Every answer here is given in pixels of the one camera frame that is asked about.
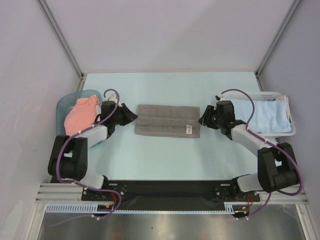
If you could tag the aluminium rail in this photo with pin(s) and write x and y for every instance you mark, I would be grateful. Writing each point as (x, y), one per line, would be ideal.
(57, 192)

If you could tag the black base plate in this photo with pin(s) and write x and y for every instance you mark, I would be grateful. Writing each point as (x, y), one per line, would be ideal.
(180, 192)

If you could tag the pink towel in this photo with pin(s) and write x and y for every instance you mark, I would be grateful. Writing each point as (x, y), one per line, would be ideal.
(82, 115)

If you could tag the light blue towel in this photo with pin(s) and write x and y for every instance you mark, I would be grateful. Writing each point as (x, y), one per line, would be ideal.
(266, 117)

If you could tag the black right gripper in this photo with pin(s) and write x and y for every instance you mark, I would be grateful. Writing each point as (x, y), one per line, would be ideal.
(211, 117)

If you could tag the grey towel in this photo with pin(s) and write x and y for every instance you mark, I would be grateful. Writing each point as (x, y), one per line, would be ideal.
(167, 121)

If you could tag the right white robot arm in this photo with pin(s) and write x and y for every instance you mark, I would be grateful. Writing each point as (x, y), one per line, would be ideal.
(277, 169)

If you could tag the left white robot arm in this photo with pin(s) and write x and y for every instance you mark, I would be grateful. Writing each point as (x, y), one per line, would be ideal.
(69, 156)

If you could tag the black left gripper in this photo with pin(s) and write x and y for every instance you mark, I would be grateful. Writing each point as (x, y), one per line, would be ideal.
(129, 116)

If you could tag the white plastic basket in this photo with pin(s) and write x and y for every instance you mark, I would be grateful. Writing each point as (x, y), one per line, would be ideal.
(263, 96)

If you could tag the white slotted cable duct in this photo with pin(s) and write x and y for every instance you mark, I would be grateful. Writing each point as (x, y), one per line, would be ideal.
(104, 208)

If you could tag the teal plastic basin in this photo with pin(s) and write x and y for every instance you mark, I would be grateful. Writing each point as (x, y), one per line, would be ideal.
(63, 107)

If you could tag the beige towel in basket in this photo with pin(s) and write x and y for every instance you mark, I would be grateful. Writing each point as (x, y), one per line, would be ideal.
(282, 98)

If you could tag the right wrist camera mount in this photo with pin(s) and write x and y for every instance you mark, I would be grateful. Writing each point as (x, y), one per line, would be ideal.
(220, 97)

